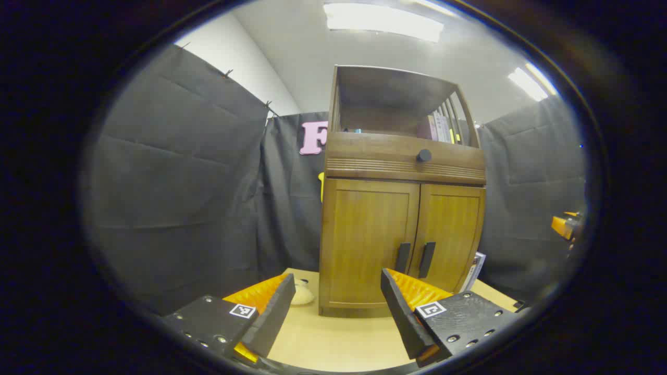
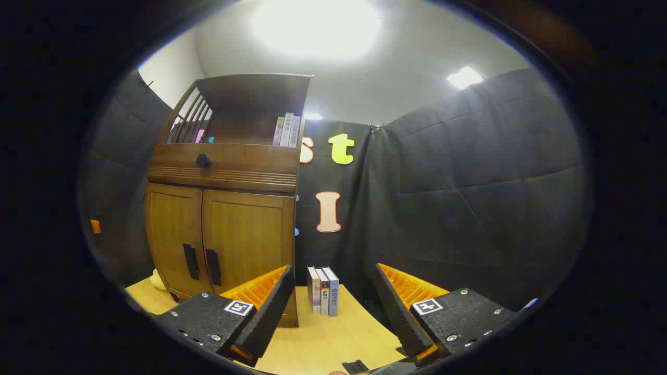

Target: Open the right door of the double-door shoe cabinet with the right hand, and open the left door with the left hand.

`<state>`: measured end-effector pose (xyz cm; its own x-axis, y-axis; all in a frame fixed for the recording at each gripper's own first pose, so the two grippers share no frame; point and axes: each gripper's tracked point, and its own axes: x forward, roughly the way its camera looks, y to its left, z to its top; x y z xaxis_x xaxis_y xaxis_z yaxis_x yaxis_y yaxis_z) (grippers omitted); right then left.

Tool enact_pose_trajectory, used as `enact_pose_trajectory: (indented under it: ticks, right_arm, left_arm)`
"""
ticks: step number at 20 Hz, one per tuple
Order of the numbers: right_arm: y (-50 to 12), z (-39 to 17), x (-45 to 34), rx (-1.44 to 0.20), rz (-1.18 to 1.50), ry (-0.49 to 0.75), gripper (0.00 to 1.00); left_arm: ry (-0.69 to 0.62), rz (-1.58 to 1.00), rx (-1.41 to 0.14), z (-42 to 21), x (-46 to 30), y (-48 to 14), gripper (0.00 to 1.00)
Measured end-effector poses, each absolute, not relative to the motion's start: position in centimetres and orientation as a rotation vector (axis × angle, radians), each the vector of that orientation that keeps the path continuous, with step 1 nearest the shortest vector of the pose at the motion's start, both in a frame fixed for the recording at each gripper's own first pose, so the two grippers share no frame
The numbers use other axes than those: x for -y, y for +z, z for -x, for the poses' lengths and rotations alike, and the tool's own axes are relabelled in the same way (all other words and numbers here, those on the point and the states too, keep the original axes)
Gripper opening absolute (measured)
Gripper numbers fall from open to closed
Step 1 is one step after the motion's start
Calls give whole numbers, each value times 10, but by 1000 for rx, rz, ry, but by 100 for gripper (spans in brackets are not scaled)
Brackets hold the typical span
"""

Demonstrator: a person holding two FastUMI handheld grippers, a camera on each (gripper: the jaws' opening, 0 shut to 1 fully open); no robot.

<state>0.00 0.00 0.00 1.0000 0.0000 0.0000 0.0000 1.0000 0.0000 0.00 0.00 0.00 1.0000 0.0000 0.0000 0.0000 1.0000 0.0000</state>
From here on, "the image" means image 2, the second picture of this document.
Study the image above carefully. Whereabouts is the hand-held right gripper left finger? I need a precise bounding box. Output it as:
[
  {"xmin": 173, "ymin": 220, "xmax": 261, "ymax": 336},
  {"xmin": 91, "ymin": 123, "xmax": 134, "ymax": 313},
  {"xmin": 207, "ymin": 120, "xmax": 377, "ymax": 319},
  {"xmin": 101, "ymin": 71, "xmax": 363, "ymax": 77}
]
[{"xmin": 149, "ymin": 265, "xmax": 296, "ymax": 368}]

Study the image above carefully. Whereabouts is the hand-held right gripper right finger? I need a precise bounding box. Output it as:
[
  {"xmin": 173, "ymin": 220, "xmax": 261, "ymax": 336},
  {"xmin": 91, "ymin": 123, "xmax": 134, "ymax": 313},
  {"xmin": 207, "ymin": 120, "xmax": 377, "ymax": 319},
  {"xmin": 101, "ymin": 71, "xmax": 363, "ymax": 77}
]
[{"xmin": 373, "ymin": 263, "xmax": 518, "ymax": 365}]

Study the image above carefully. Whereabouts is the wooden double-door shoe cabinet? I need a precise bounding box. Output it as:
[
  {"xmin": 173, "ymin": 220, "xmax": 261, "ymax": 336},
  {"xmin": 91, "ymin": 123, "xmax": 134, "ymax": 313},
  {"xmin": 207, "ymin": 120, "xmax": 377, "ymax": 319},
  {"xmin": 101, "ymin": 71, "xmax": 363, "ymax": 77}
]
[{"xmin": 144, "ymin": 73, "xmax": 313, "ymax": 328}]

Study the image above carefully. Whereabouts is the dark cover standing book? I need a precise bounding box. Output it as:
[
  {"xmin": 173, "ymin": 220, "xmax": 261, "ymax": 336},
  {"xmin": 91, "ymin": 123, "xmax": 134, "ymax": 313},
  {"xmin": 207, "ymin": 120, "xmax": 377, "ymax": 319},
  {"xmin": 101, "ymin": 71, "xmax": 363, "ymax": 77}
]
[{"xmin": 307, "ymin": 267, "xmax": 321, "ymax": 314}]

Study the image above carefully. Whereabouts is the white cover standing book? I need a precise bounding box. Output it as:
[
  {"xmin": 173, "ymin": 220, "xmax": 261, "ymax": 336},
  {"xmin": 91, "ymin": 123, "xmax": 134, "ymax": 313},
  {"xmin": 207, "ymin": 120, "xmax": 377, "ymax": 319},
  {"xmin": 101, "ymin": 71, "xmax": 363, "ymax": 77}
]
[{"xmin": 315, "ymin": 267, "xmax": 330, "ymax": 316}]

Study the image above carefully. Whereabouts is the blue cover standing book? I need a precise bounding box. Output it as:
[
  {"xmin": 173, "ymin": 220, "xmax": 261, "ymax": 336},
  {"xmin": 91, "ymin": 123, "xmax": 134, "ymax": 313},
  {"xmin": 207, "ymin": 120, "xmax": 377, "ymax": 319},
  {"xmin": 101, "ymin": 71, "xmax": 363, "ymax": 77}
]
[{"xmin": 322, "ymin": 266, "xmax": 340, "ymax": 317}]

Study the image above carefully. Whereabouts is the black backdrop cloth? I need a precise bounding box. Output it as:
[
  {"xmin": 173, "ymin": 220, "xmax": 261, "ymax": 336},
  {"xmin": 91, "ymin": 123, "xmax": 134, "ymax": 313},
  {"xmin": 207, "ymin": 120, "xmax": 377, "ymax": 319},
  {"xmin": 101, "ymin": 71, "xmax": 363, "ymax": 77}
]
[{"xmin": 78, "ymin": 68, "xmax": 592, "ymax": 313}]

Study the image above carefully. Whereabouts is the small ceiling light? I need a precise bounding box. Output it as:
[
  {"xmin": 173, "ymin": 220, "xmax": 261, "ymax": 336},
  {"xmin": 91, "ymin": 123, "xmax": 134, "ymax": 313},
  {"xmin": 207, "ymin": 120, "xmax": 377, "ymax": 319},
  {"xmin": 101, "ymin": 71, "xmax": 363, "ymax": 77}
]
[{"xmin": 447, "ymin": 66, "xmax": 484, "ymax": 90}]

